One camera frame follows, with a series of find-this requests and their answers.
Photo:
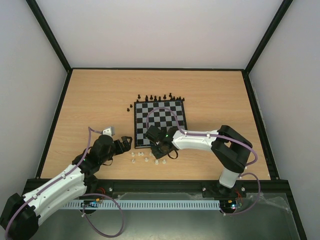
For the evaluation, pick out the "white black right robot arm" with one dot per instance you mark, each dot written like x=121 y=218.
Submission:
x=230 y=148

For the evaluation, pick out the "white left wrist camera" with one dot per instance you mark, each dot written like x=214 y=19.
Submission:
x=109 y=131

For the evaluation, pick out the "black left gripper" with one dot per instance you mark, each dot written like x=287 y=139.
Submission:
x=127 y=146

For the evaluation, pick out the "black frame post right rear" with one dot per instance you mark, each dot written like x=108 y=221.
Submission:
x=276 y=20

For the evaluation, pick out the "black frame post left rear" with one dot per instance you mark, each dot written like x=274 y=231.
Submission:
x=38 y=14

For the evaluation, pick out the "black frame post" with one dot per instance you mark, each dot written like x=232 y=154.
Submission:
x=38 y=14
x=276 y=20

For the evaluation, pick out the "black front frame rail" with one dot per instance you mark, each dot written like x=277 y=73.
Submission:
x=208 y=188

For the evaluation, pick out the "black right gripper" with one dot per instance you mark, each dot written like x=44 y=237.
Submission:
x=158 y=150

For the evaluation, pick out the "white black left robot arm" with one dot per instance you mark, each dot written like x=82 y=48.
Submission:
x=23 y=214

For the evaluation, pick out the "black white chessboard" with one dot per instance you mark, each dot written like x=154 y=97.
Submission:
x=163 y=115

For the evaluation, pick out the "white slotted cable duct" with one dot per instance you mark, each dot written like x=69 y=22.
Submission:
x=143 y=205

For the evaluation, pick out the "black chess piece row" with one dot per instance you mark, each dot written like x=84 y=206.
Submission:
x=159 y=98

